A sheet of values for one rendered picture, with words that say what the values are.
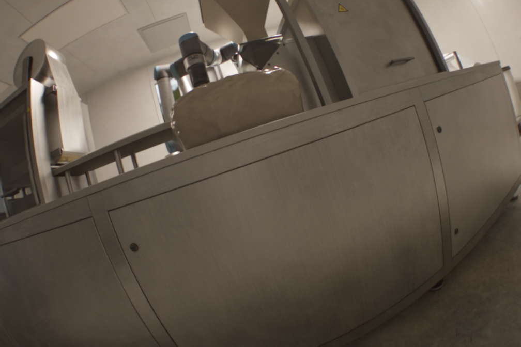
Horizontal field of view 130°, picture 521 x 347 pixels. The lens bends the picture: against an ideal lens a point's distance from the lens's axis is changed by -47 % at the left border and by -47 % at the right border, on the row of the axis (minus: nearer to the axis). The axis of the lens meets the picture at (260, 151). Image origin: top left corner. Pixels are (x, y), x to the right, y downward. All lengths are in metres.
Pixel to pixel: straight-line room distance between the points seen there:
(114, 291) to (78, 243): 0.15
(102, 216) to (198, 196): 0.25
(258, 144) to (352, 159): 0.23
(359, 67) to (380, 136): 0.36
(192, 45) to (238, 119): 0.47
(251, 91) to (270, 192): 0.27
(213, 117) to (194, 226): 0.27
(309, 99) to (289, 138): 0.34
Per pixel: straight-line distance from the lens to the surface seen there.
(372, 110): 0.63
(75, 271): 0.73
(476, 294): 1.04
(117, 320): 0.74
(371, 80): 0.91
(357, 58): 0.92
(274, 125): 0.51
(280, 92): 0.63
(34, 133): 1.04
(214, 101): 0.60
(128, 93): 3.75
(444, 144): 0.83
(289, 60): 0.87
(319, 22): 0.89
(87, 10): 2.73
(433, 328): 0.93
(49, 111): 1.16
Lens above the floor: 0.73
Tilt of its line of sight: 1 degrees up
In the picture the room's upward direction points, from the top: 19 degrees counter-clockwise
